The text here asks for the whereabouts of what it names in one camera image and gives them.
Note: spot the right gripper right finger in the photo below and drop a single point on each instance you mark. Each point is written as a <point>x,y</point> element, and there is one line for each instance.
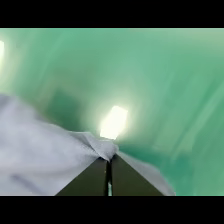
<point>130,181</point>

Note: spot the light grey shirt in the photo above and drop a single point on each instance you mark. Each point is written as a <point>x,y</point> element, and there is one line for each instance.
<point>40,153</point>

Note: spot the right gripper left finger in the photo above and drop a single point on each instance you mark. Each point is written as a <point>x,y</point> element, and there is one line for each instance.
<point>90,180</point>

